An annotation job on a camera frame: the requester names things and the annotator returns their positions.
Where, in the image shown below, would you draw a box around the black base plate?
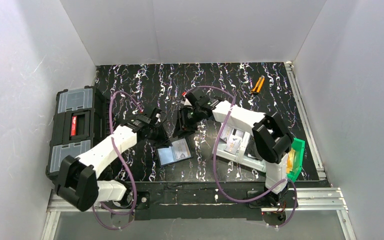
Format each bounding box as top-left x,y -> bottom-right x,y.
100,181 -> 299,221

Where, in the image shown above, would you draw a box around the white printed credit card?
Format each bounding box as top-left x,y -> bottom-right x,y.
172,138 -> 192,161

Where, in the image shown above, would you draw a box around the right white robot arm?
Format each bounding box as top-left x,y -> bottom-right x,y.
172,88 -> 294,197

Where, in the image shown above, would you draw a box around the black tool box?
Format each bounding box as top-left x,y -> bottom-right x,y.
45,86 -> 110,182

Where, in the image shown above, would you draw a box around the grey bin middle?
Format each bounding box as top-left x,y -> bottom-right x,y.
239,136 -> 266,173

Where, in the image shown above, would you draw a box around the green bin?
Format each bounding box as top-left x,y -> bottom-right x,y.
286,138 -> 306,182

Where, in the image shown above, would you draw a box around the grey bin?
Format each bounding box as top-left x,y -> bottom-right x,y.
239,136 -> 266,173
215,124 -> 251,163

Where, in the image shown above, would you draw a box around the purple cable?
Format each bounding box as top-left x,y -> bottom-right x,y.
91,91 -> 145,231
186,86 -> 298,229

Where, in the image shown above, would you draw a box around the grey bin left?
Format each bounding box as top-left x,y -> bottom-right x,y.
215,124 -> 251,163

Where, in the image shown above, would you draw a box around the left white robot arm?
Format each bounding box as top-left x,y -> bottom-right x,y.
54,107 -> 171,212

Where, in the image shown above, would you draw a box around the white cards in left bin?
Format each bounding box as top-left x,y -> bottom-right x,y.
220,125 -> 245,142

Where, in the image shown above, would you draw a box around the orange black utility knife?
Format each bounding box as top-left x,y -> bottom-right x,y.
250,75 -> 265,95

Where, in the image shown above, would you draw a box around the gold cards in green bin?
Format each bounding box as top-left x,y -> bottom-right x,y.
286,149 -> 296,174

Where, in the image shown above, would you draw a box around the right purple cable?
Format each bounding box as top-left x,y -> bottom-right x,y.
186,86 -> 298,229

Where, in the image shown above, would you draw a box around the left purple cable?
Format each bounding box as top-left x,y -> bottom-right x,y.
91,91 -> 145,231

